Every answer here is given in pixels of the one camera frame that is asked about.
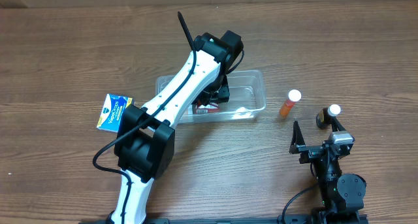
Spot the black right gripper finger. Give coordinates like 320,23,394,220
291,121,306,146
331,117,345,132

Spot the dark brown bottle white cap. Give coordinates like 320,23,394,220
316,104,341,129

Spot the red medicine box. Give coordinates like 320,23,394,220
193,102,220,114

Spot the orange tablet tube white cap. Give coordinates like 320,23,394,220
279,89,302,118

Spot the blue yellow VapoDrops box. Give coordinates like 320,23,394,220
97,93,135,133

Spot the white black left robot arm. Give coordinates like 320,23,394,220
106,31,244,223

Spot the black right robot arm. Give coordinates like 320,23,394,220
289,117,368,223

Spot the clear plastic container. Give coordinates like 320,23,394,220
155,69,267,125

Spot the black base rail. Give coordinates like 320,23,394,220
80,214,369,224

